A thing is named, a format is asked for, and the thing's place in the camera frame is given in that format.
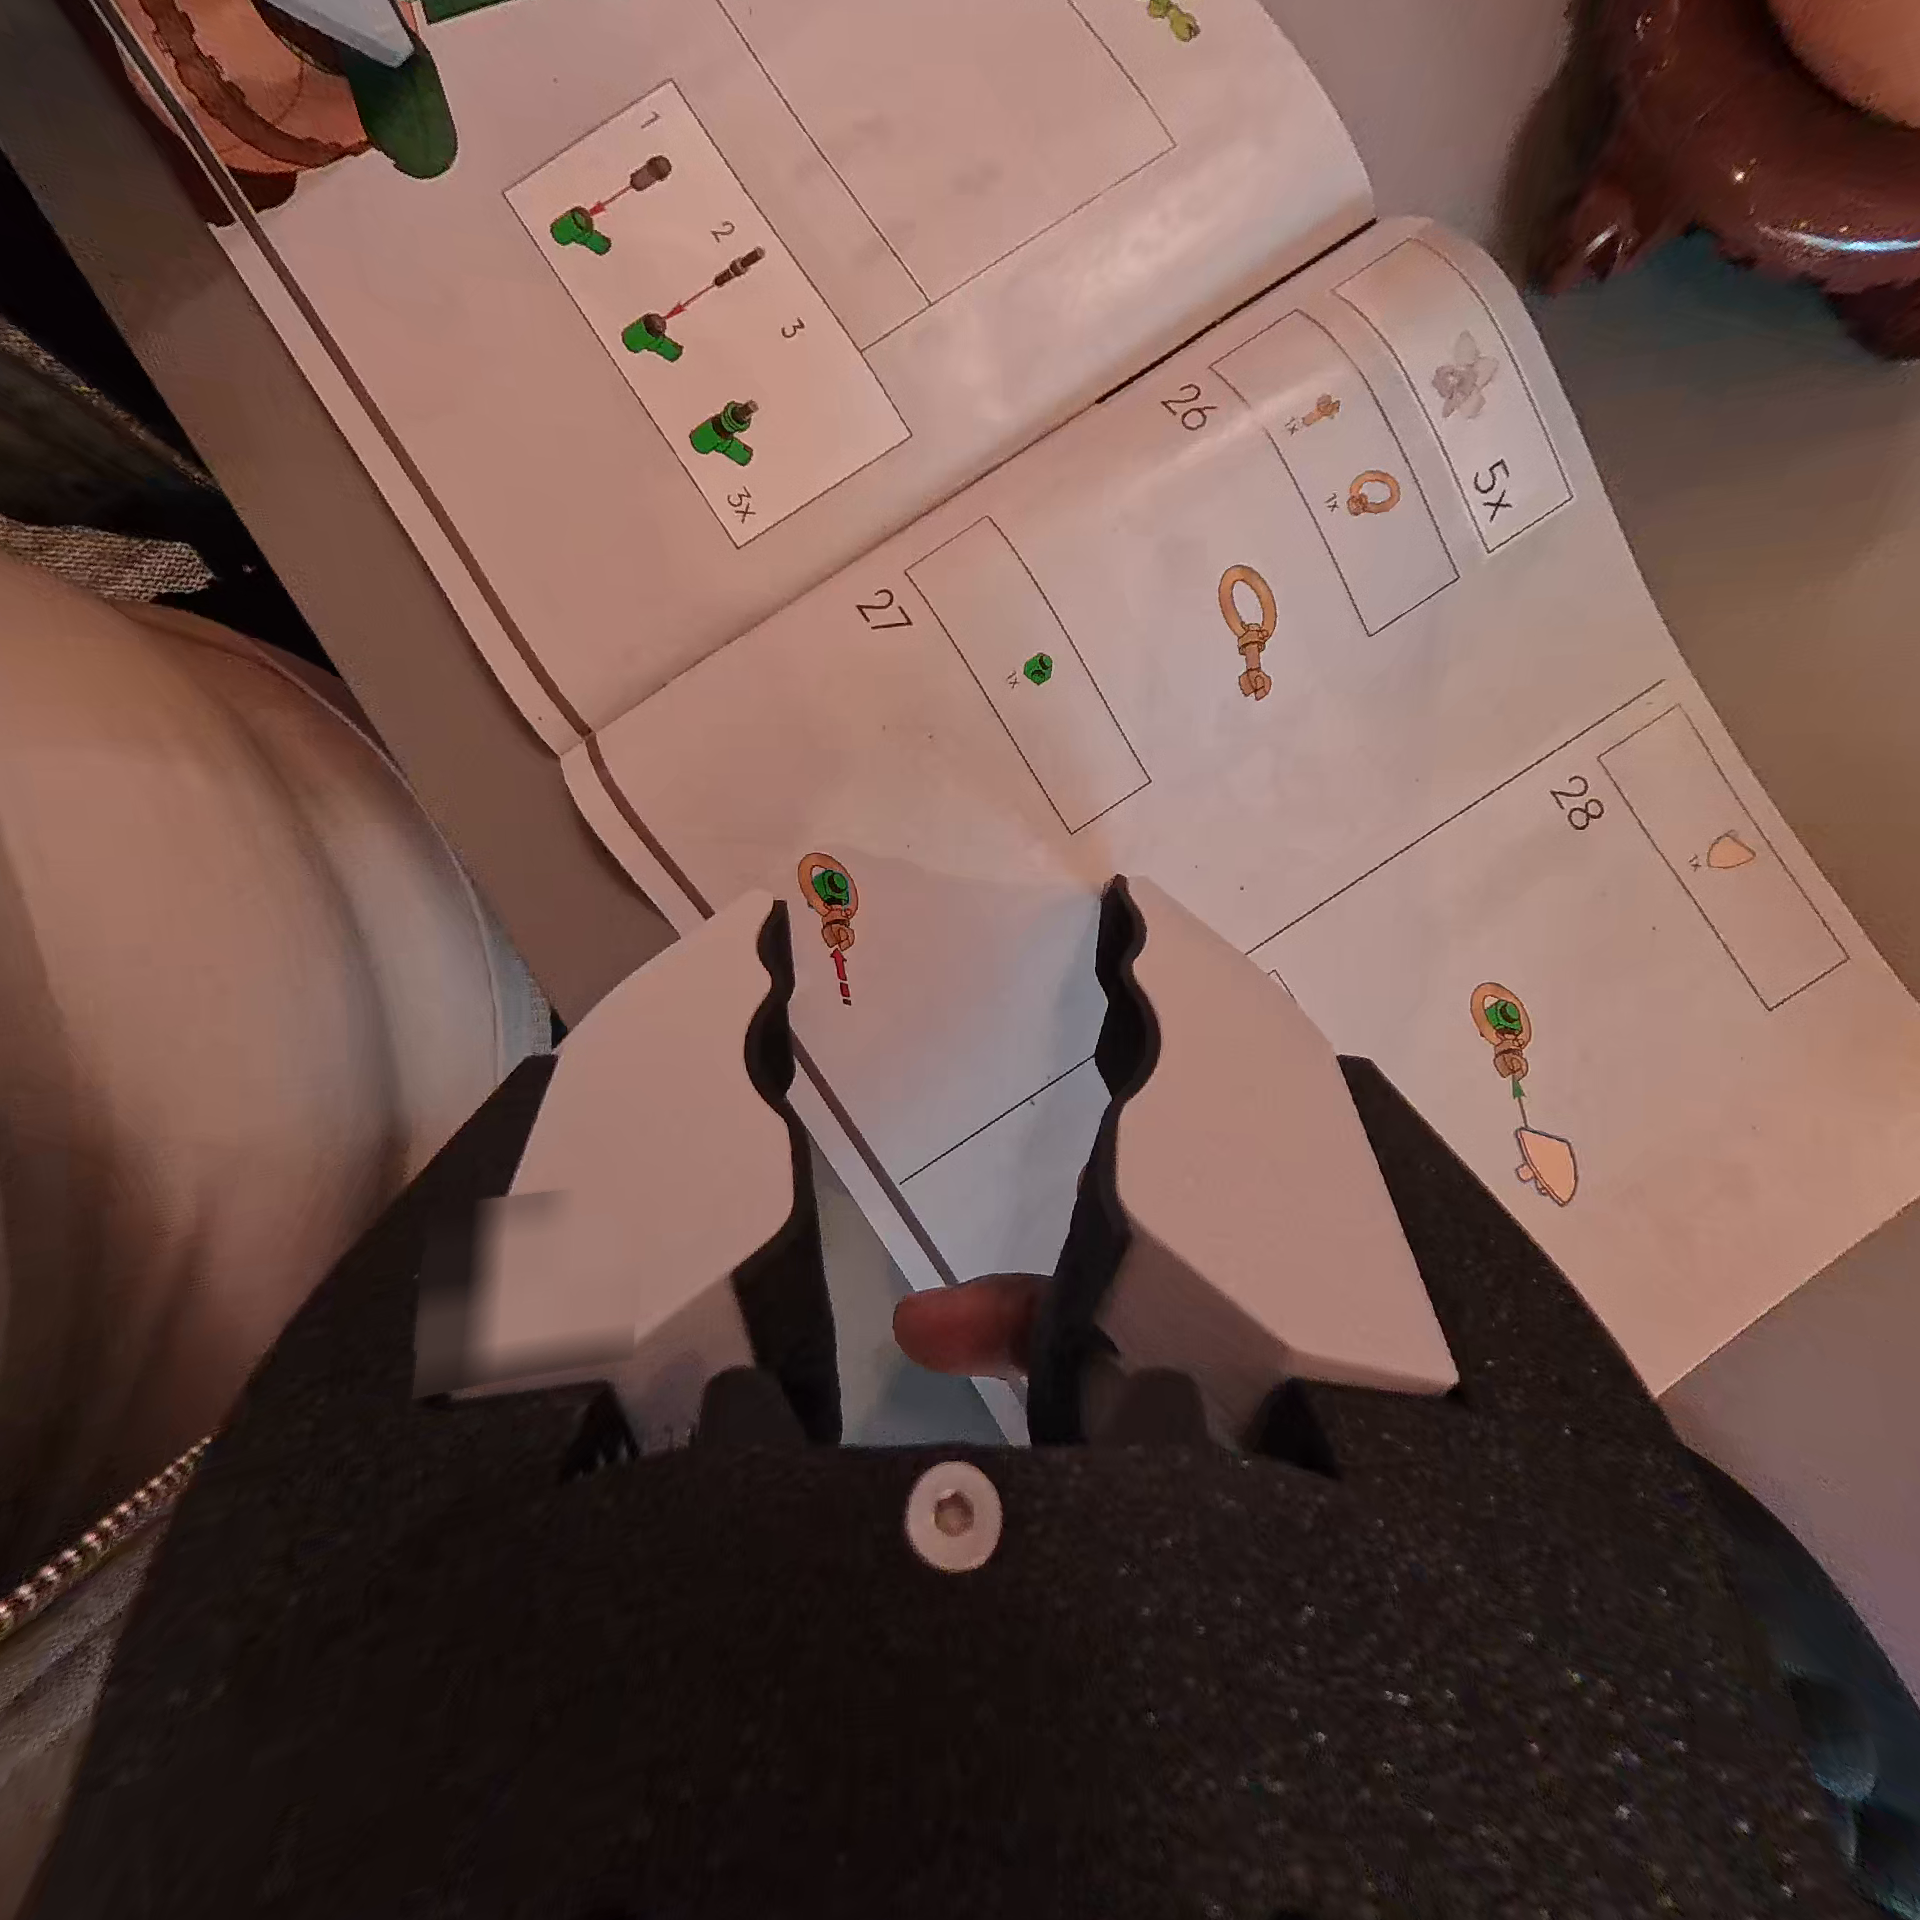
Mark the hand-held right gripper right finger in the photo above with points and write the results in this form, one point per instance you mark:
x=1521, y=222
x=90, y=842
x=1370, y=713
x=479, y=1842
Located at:
x=1244, y=1201

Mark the person's right hand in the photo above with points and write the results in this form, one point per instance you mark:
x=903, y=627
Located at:
x=969, y=1325

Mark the grey fabric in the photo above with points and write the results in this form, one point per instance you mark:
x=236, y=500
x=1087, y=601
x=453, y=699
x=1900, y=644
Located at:
x=90, y=481

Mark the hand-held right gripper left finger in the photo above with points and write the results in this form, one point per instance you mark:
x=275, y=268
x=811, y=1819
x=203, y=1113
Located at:
x=662, y=1142

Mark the brick-built potted plant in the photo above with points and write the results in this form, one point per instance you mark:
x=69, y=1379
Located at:
x=1724, y=166

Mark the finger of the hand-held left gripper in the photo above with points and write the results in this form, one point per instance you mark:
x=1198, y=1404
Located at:
x=347, y=28

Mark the instruction booklet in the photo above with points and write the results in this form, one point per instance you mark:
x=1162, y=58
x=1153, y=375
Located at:
x=1050, y=601

